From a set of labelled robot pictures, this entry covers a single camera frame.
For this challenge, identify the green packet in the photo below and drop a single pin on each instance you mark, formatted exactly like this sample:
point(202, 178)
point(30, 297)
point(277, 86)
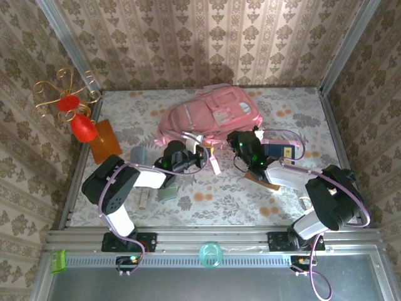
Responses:
point(58, 261)

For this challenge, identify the orange brown base block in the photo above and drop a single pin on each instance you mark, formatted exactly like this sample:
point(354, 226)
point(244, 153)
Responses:
point(106, 147)

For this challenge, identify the aluminium frame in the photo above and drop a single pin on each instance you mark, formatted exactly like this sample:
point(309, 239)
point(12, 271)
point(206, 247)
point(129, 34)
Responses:
point(188, 238)

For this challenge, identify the teal tape roll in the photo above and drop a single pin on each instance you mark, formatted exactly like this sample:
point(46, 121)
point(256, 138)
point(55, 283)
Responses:
point(203, 251)

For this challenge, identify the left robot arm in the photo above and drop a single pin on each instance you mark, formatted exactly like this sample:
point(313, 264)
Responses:
point(112, 188)

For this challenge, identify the blue book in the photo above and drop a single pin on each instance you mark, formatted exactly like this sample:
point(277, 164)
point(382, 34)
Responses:
point(282, 152)

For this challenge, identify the small black circuit board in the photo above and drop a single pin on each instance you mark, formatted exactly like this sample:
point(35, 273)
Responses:
point(300, 261)
point(128, 260)

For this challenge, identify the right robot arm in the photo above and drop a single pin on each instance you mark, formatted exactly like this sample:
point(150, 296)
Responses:
point(332, 200)

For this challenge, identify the red and gold ornament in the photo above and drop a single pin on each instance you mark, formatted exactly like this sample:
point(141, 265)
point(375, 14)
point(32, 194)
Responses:
point(83, 128)

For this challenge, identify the pink student backpack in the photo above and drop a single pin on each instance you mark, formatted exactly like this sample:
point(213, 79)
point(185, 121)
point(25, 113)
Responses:
point(203, 116)

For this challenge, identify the grey metal sheet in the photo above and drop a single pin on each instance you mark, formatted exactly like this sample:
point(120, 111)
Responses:
point(188, 285)

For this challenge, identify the grey cup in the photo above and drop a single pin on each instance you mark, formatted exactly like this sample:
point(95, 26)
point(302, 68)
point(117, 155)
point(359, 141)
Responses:
point(138, 155)

